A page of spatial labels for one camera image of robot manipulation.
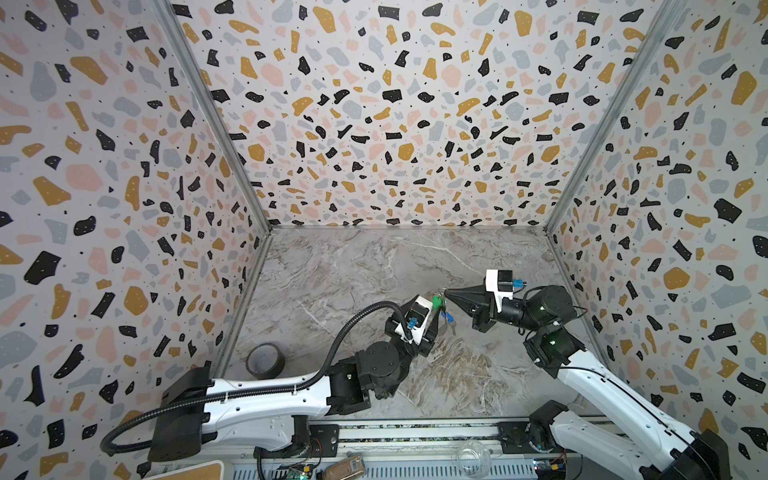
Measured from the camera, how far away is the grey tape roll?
83 centimetres

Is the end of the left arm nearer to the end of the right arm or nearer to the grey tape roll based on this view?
the end of the right arm

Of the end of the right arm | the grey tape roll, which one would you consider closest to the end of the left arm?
the end of the right arm
